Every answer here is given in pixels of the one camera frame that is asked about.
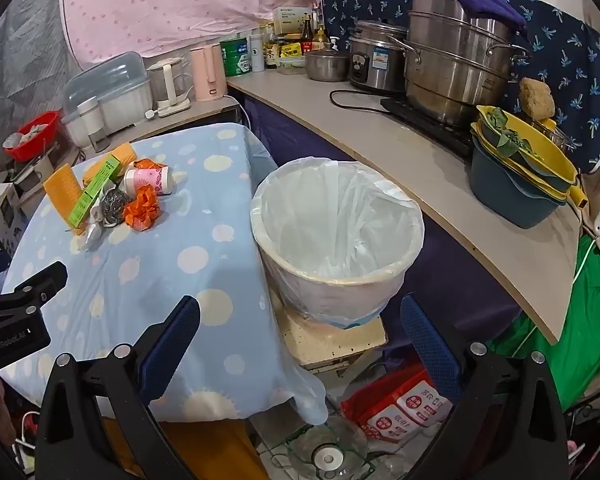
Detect blue dotted tablecloth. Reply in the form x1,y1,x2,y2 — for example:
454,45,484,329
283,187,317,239
0,122,329,426

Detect red plastic basket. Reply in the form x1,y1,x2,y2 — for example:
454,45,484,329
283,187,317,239
3,110,62,164

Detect brown loofah sponge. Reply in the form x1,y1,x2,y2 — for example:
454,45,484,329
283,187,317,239
518,77,556,122

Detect glass pot lid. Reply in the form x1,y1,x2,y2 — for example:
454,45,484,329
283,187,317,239
284,412,372,480

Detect green milk carton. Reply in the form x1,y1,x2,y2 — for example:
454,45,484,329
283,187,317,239
68,155,122,229

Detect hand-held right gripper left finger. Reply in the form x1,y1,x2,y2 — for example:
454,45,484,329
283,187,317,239
34,295,202,480

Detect clear plastic bag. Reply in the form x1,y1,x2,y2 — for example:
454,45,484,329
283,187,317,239
81,204,107,254

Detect white lined waste bin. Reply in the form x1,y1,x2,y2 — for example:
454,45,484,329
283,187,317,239
250,157,426,331

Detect pink electric kettle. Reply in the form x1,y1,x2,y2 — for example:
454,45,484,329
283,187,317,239
188,43,229,103

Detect green leafy vegetable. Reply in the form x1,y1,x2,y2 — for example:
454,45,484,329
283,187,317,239
480,109,535,157

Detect pink paper cup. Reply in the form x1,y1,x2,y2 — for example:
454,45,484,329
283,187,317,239
123,167,174,197

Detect clear plastic food container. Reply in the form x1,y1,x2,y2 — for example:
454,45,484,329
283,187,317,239
278,56,307,76

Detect green plastic bag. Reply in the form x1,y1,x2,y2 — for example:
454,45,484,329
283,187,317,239
484,234,600,412

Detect white carton with dark print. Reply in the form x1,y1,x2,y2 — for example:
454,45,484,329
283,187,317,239
0,182,23,261

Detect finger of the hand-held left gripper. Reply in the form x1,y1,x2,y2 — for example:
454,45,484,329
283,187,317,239
0,261,69,317

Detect black power cable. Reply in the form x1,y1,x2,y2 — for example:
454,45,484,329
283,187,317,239
328,88,387,111

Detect navy palm print cloth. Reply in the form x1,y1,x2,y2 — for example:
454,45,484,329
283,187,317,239
321,0,600,175

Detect stainless steel steamer pot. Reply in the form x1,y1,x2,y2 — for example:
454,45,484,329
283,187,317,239
404,0,531,127

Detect cream stool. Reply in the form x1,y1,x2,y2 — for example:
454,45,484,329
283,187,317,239
274,290,389,374

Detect black induction cooker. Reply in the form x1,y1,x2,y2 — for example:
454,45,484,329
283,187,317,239
380,96,477,159

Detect steel rice cooker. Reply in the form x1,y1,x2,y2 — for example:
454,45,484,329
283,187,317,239
348,19,409,94

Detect purple cloth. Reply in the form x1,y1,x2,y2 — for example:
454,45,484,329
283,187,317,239
429,0,529,29

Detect white cylindrical jar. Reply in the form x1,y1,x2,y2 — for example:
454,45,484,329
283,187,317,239
75,97,107,154

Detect red packaged bag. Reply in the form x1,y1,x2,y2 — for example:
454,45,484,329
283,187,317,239
340,366,454,444

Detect white bottle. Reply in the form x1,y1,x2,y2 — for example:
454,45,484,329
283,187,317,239
249,34,266,73

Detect dish container with clear lid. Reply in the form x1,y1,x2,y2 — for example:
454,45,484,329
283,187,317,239
61,51,154,150

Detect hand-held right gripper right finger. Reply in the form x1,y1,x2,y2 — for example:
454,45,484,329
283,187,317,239
400,294,571,480

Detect blue plastic basin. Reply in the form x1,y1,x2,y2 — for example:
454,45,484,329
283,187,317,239
468,137,568,230

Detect orange dish cloth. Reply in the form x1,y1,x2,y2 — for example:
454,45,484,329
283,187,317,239
42,141,139,237

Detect green tin can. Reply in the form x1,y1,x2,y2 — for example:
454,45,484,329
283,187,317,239
219,37,254,79

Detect small steel pot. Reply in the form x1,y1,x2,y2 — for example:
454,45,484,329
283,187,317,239
304,42,352,82

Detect grey plastic sheet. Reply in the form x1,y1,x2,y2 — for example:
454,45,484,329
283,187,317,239
0,0,83,133

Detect tall soy sauce bottle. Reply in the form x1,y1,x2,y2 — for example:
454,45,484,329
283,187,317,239
300,14,315,56

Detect dark sauce bottle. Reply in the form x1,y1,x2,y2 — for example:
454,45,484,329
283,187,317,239
263,24,280,70

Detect steel wool scourer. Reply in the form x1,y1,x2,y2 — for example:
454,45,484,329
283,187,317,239
97,188,134,229

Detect pink dotted cloth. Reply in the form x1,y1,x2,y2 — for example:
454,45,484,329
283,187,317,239
60,0,337,63

